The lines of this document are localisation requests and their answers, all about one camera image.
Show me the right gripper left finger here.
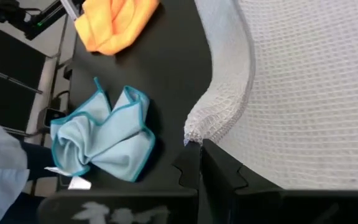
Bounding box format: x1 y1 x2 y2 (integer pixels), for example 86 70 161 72
37 141 201 224

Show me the silver aluminium bracket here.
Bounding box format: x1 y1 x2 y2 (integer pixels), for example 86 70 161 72
59 0 81 21

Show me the pale blue teal-edged towel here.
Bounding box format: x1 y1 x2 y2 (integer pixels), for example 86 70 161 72
44 77 156 190

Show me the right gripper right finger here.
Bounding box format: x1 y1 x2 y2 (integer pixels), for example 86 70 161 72
202 139 358 224

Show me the black keyboard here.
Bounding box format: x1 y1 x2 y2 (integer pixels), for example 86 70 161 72
20 0 70 41

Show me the orange microfiber towel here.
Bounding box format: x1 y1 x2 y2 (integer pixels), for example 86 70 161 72
74 0 160 56

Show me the white waffle-weave towel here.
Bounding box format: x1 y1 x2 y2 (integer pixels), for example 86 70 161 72
183 0 358 190

